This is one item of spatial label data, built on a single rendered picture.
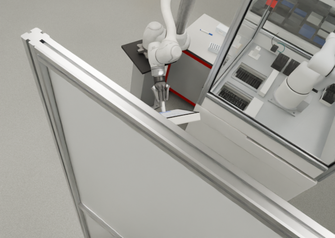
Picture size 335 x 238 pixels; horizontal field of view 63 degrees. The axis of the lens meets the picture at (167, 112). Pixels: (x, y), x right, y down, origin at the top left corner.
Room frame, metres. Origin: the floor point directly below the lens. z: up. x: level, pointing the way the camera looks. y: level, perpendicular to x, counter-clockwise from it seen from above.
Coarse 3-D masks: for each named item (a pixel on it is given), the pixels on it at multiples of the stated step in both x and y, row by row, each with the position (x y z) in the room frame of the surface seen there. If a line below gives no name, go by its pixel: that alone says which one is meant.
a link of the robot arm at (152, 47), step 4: (152, 44) 1.32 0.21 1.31; (156, 44) 1.33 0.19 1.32; (160, 44) 1.34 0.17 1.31; (148, 48) 1.32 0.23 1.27; (152, 48) 1.30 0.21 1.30; (156, 48) 1.30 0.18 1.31; (148, 52) 1.30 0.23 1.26; (152, 52) 1.28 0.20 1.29; (148, 56) 1.29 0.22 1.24; (152, 56) 1.26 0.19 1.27; (152, 60) 1.25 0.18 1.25; (156, 60) 1.23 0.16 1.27; (152, 64) 1.24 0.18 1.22; (156, 64) 1.24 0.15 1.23; (160, 64) 1.25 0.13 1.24; (164, 64) 1.28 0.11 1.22
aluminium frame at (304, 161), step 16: (240, 16) 1.27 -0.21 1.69; (224, 48) 1.28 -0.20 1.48; (208, 80) 1.28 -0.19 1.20; (208, 96) 1.27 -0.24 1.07; (224, 112) 1.21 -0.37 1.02; (240, 112) 1.19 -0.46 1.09; (240, 128) 1.16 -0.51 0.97; (256, 128) 1.13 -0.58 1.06; (272, 144) 1.08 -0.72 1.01; (288, 144) 1.06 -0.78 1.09; (288, 160) 1.03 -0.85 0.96; (304, 160) 1.01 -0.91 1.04; (320, 176) 0.96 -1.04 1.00
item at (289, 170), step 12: (204, 108) 1.27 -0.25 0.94; (204, 120) 1.25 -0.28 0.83; (216, 120) 1.22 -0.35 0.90; (228, 132) 1.18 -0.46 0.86; (240, 132) 1.16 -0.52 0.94; (240, 144) 1.14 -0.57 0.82; (252, 144) 1.11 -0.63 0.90; (264, 156) 1.07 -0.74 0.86; (276, 156) 1.07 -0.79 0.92; (276, 168) 1.03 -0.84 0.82; (288, 168) 1.02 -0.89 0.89; (300, 180) 0.98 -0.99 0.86; (312, 180) 0.97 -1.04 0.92
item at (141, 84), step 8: (136, 72) 1.80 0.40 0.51; (136, 80) 1.79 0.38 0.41; (144, 80) 1.73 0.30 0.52; (152, 80) 1.80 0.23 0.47; (136, 88) 1.78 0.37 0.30; (144, 88) 1.74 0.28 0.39; (136, 96) 1.77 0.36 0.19; (144, 96) 1.75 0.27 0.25; (152, 96) 1.83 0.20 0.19; (152, 104) 1.85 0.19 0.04
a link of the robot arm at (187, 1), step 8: (184, 0) 1.78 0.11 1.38; (192, 0) 1.78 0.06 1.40; (184, 8) 1.78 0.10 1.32; (176, 16) 1.83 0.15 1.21; (184, 16) 1.80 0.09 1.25; (176, 24) 1.82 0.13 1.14; (184, 24) 1.82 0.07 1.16; (176, 32) 1.82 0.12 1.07; (184, 32) 1.87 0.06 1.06; (184, 40) 1.84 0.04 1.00; (184, 48) 1.84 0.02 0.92
